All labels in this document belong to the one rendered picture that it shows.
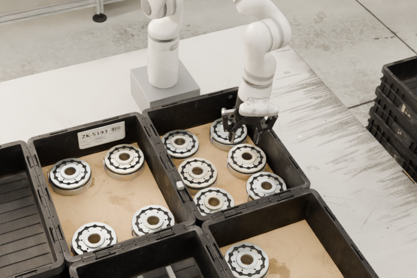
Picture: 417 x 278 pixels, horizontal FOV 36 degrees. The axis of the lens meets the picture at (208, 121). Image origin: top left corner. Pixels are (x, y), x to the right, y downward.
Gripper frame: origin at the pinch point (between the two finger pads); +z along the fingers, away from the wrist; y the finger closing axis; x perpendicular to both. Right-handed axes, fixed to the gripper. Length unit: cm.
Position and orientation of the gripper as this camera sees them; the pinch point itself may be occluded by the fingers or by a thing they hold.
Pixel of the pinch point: (244, 137)
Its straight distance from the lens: 158.8
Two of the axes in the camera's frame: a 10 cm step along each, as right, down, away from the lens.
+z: -1.2, 7.2, 6.9
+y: -9.9, 0.0, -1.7
